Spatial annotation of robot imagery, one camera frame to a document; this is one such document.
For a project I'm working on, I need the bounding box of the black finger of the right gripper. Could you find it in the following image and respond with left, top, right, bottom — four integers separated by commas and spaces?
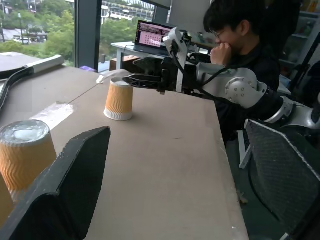
121, 72, 163, 90
132, 57, 165, 76

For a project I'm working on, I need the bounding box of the white shelf unit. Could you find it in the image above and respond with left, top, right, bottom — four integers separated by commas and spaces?
277, 11, 320, 89

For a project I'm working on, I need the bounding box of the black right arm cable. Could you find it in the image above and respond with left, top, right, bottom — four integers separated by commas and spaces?
169, 47, 251, 107

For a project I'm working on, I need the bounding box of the white desk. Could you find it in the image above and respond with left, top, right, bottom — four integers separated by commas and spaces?
110, 41, 171, 72

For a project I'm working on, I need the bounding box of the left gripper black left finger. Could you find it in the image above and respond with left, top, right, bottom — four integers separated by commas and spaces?
0, 126, 112, 240

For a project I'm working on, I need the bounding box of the person's bare hand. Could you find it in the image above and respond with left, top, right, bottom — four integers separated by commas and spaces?
210, 41, 235, 66

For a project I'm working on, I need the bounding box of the white metal stand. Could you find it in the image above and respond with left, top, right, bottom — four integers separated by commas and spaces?
236, 119, 252, 169

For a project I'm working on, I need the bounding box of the brown cardboard box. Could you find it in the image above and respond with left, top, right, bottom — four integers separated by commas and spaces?
109, 55, 141, 73

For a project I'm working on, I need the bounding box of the open laptop with pink screen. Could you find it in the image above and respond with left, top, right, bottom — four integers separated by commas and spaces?
133, 19, 176, 56

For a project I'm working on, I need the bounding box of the grey tube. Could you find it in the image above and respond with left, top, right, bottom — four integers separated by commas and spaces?
24, 54, 66, 74

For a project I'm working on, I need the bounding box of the black curved strip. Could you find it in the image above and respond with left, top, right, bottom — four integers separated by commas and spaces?
0, 65, 35, 111

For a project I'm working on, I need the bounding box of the dark window frame post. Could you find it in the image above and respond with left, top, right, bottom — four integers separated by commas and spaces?
74, 0, 103, 74

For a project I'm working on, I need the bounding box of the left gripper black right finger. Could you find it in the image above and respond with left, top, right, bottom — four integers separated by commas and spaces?
245, 118, 320, 240

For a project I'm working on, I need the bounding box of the orange wavy paper cup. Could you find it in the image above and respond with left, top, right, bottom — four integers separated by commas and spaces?
0, 119, 58, 202
0, 172, 16, 224
103, 77, 134, 122

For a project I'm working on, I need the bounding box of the grey computer monitor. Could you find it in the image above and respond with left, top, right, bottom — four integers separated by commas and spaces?
168, 0, 213, 33

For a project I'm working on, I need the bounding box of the person in black shirt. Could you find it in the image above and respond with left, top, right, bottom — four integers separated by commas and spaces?
203, 0, 301, 142

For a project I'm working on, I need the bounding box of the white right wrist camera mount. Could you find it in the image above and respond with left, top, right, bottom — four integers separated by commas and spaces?
162, 26, 194, 93

